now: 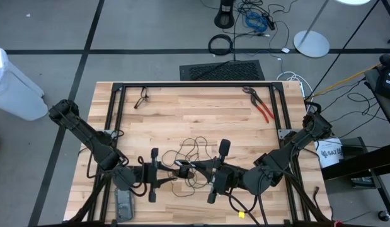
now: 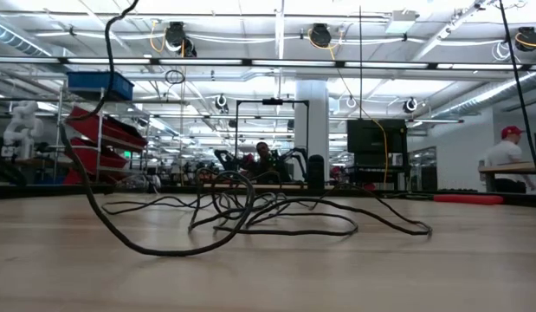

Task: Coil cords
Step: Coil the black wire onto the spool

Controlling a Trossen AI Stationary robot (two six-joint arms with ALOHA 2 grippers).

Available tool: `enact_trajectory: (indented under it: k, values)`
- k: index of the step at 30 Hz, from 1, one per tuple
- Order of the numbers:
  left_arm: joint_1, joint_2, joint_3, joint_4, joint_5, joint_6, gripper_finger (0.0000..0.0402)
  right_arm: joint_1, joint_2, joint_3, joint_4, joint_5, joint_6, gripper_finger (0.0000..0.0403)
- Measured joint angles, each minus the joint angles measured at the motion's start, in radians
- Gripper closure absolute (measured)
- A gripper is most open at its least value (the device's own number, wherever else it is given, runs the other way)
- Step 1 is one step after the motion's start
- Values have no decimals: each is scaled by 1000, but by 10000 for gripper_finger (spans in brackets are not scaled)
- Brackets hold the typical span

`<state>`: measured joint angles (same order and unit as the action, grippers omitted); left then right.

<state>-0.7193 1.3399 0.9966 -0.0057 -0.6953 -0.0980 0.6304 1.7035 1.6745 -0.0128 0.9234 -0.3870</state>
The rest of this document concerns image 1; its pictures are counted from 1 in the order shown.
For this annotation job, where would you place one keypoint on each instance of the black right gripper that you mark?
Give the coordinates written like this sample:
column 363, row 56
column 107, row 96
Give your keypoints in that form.
column 229, row 179

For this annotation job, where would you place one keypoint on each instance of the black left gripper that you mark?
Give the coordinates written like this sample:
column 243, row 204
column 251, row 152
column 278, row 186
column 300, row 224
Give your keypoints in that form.
column 145, row 175

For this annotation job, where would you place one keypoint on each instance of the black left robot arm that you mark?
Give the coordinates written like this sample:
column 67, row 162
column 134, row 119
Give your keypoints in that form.
column 87, row 138

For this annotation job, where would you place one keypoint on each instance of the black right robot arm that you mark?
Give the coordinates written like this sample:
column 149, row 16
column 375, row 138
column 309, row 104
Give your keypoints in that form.
column 292, row 145

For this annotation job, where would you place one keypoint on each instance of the black floor mat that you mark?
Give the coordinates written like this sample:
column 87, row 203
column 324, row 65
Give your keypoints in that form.
column 223, row 71

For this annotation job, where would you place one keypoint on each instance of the small white adapter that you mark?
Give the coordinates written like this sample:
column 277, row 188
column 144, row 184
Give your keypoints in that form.
column 285, row 50

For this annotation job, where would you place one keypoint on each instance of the black side table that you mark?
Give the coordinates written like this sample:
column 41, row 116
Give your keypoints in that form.
column 355, row 160

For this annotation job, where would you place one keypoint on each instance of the black power strip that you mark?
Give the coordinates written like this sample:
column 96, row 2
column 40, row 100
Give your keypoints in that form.
column 269, row 22

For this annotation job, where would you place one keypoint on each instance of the white floor lamp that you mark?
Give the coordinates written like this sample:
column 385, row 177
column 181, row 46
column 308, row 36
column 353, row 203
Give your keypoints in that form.
column 311, row 44

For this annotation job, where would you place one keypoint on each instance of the thin black slanted pole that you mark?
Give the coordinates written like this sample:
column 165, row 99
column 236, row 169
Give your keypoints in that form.
column 339, row 53

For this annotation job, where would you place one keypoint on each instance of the white trash bin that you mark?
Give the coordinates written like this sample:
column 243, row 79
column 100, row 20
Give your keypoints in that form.
column 12, row 88

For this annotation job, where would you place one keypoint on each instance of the black caster wheel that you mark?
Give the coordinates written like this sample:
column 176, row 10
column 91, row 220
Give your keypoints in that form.
column 384, row 215

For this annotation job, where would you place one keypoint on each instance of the black computer desk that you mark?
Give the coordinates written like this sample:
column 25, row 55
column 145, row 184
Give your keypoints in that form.
column 387, row 104

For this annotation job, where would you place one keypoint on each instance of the black aluminium table frame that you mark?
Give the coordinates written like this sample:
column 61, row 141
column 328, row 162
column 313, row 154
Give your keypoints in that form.
column 198, row 85

